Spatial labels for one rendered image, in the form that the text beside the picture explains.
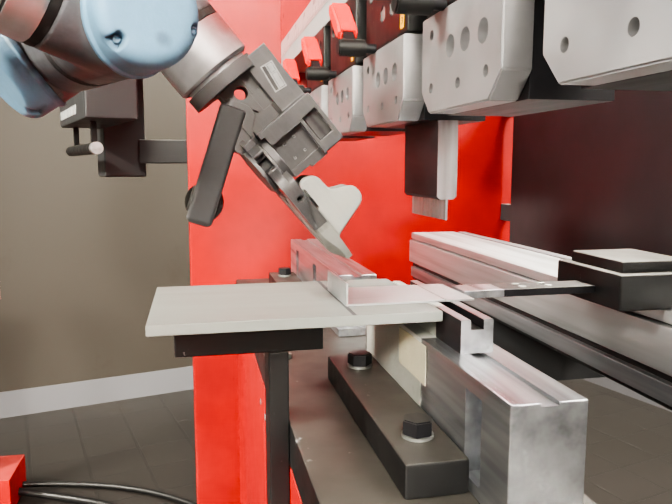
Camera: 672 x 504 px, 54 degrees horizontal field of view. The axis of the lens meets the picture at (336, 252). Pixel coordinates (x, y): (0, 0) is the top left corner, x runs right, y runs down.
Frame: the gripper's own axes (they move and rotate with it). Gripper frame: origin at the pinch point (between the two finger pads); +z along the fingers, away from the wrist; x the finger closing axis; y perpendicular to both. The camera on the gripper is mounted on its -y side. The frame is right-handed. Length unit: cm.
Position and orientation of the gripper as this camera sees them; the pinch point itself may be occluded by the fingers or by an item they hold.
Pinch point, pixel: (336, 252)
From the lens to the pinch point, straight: 65.6
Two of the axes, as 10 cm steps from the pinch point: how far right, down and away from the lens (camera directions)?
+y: 7.5, -6.6, 0.8
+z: 6.3, 7.4, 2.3
